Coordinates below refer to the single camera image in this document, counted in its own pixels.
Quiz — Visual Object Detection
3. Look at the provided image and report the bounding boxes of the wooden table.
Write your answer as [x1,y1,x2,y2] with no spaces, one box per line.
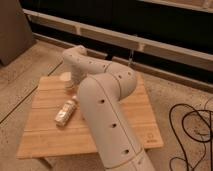
[17,75,164,159]

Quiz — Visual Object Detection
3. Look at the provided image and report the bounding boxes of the black floor cables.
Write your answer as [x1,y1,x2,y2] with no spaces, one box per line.
[168,97,213,171]

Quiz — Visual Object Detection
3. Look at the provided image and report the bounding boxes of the grey cabinet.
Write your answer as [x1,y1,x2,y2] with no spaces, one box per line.
[0,0,36,66]

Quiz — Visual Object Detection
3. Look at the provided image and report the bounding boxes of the small plastic bottle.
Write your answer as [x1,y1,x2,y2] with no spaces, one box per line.
[54,95,78,126]

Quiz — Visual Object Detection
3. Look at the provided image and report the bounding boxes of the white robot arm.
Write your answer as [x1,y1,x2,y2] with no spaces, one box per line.
[62,45,156,171]

